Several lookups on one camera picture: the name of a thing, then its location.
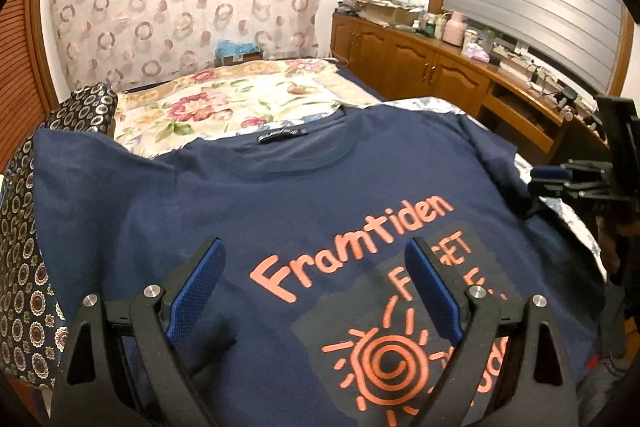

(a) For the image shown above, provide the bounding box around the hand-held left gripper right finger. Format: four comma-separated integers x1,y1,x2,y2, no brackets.
395,237,583,427

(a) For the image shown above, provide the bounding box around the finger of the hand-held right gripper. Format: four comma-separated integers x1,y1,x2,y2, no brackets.
531,161,613,188
522,182,613,220

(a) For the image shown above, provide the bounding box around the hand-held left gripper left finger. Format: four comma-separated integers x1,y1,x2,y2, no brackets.
50,236,238,427

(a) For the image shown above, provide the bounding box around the navy printed t-shirt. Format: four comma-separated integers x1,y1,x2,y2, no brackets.
32,104,608,427

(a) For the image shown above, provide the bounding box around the blue white floral sheet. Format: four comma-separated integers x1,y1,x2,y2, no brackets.
395,96,608,280

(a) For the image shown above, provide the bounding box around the purple cloth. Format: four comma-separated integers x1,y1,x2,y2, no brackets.
460,42,494,63

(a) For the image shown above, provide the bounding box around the wooden cabinet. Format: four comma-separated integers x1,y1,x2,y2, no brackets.
330,11,612,168

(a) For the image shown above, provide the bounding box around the dark circle-patterned pillow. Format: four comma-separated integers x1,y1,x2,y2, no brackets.
0,82,119,390

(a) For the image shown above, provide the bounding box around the pink bottle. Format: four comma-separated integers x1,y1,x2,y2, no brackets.
443,11,467,47

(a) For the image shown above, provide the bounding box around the floral blanket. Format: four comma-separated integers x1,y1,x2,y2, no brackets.
112,57,386,158

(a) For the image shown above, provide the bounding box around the cardboard box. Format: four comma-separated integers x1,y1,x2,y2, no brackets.
362,1,422,28

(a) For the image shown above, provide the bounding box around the blue crinkled bag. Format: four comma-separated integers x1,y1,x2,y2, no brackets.
215,37,264,68

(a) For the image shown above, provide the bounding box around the wooden louvred door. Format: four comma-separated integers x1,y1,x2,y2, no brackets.
0,0,57,170

